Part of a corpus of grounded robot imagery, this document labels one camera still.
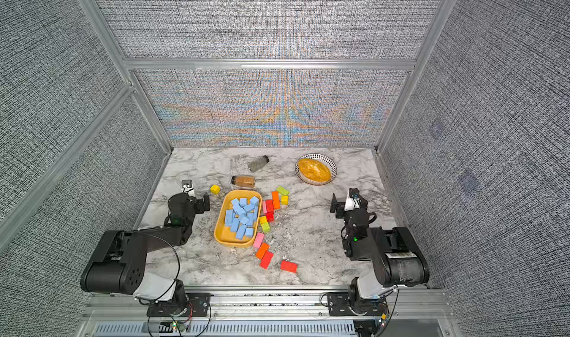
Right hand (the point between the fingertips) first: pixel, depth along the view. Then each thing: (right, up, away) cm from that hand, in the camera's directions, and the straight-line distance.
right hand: (347, 188), depth 89 cm
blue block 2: (-40, -8, +5) cm, 42 cm away
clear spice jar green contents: (-39, +10, +20) cm, 45 cm away
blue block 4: (-48, -13, +2) cm, 50 cm away
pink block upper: (-34, -8, +5) cm, 35 cm away
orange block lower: (-34, -24, -3) cm, 42 cm away
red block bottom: (-24, -28, -7) cm, 38 cm away
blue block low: (-45, -14, +1) cm, 48 cm away
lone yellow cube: (-57, -2, +13) cm, 59 cm away
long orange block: (-29, -5, +11) cm, 32 cm away
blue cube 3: (-39, -17, -2) cm, 43 cm away
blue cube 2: (-38, -5, +6) cm, 39 cm away
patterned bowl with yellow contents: (-11, +8, +14) cm, 20 cm away
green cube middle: (-33, -16, +1) cm, 37 cm away
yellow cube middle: (-34, -13, +2) cm, 37 cm away
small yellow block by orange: (-25, -6, +9) cm, 27 cm away
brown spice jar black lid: (-44, +2, +14) cm, 46 cm away
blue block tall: (-43, -17, 0) cm, 46 cm away
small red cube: (-31, -12, +4) cm, 34 cm away
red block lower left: (-32, -26, -6) cm, 42 cm away
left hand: (-62, -1, +4) cm, 62 cm away
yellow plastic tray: (-50, -18, +1) cm, 54 cm away
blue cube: (-43, -6, +7) cm, 45 cm away
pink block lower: (-35, -19, -4) cm, 41 cm away
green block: (-26, -2, +14) cm, 30 cm away
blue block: (-46, -7, +6) cm, 47 cm away
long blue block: (-40, -13, +3) cm, 42 cm away
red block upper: (-32, -8, +9) cm, 34 cm away
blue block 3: (-44, -10, +4) cm, 45 cm away
